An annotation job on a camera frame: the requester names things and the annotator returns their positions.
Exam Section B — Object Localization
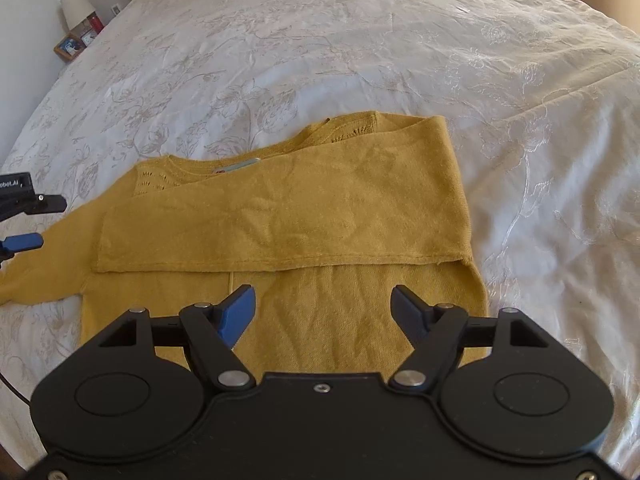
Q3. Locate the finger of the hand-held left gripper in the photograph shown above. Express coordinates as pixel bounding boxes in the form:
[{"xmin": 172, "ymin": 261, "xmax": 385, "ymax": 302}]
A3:
[
  {"xmin": 31, "ymin": 193, "xmax": 68, "ymax": 215},
  {"xmin": 0, "ymin": 233, "xmax": 45, "ymax": 262}
]

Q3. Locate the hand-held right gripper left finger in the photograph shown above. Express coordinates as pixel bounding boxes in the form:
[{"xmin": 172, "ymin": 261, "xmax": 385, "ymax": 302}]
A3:
[{"xmin": 95, "ymin": 284, "xmax": 257, "ymax": 391}]

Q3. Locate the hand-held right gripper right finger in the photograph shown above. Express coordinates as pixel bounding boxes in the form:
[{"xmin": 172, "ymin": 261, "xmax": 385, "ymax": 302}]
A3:
[{"xmin": 390, "ymin": 284, "xmax": 551, "ymax": 391}]

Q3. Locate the yellow knit sweater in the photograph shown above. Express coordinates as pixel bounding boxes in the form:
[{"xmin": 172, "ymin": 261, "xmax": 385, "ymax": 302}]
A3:
[{"xmin": 0, "ymin": 111, "xmax": 488, "ymax": 376}]

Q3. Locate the white table lamp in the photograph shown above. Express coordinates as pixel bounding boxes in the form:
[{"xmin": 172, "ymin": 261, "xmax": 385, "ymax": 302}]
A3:
[{"xmin": 60, "ymin": 0, "xmax": 96, "ymax": 29}]

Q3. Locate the white embroidered bedspread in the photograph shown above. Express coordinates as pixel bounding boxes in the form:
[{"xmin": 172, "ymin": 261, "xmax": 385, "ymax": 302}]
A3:
[{"xmin": 0, "ymin": 0, "xmax": 640, "ymax": 476}]

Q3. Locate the black cable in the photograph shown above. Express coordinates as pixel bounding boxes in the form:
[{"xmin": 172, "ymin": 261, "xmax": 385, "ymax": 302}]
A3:
[{"xmin": 0, "ymin": 372, "xmax": 32, "ymax": 405}]

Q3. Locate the wooden picture frame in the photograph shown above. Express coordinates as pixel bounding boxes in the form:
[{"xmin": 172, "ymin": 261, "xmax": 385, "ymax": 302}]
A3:
[{"xmin": 53, "ymin": 33, "xmax": 87, "ymax": 64}]

